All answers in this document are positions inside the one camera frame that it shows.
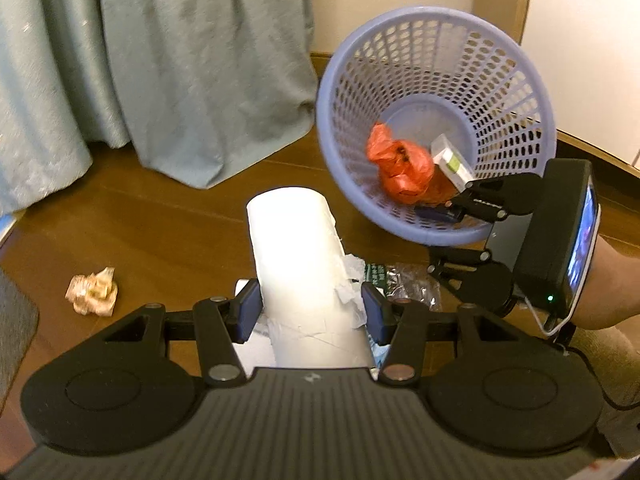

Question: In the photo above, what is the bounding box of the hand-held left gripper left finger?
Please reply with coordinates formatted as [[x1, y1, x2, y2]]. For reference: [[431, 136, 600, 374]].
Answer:
[[102, 279, 263, 387]]

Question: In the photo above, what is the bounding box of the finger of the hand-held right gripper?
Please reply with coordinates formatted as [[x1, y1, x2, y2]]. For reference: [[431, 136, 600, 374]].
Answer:
[[428, 249, 493, 293], [414, 172, 543, 223]]

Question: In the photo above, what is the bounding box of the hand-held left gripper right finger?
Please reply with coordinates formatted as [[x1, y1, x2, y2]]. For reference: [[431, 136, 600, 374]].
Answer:
[[361, 282, 546, 387]]

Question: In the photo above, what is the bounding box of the crushed clear plastic bottle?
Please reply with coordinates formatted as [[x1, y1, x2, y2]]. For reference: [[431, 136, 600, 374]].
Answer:
[[365, 262, 443, 311]]

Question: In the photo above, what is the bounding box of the white medicine box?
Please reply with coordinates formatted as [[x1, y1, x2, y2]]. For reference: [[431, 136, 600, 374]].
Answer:
[[430, 133, 475, 193]]

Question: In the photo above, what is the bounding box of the white paper roll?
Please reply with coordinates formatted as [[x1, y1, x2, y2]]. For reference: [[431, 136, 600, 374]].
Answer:
[[246, 186, 376, 368]]

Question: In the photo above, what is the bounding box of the orange plastic bag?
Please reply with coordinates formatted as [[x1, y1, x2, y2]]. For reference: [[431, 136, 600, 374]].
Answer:
[[366, 122, 458, 206]]

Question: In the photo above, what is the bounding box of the lavender plastic basket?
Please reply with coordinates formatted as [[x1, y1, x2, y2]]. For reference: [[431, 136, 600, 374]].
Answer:
[[315, 6, 557, 247]]

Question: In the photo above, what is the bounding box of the blue face mask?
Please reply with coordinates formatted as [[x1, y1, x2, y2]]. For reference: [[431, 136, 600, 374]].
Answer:
[[367, 342, 394, 368]]

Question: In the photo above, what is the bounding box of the beige fuzzy slipper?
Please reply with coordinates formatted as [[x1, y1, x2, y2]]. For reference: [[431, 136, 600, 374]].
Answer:
[[565, 327, 640, 458]]

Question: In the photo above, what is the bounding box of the crumpled brown paper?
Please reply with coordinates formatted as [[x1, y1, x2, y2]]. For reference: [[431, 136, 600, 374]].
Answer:
[[66, 266, 119, 317]]

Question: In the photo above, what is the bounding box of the wooden white cabinet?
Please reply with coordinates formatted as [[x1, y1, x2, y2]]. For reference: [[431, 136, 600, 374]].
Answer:
[[515, 0, 640, 183]]

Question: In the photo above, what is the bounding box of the grey and blue door mat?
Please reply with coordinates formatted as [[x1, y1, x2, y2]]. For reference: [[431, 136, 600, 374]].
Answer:
[[0, 267, 40, 401]]

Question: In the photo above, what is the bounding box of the grey-green lace-trimmed cloth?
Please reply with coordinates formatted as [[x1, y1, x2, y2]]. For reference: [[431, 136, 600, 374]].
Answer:
[[95, 0, 321, 190]]

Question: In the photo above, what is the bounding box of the grey star curtain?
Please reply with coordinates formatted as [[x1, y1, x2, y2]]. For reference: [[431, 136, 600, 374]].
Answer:
[[0, 0, 136, 216]]

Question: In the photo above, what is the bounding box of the white cable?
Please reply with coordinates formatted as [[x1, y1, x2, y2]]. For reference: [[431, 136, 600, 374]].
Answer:
[[520, 296, 576, 346]]

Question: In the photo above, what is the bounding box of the black cable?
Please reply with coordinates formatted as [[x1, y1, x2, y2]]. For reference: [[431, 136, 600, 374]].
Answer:
[[562, 345, 640, 411]]

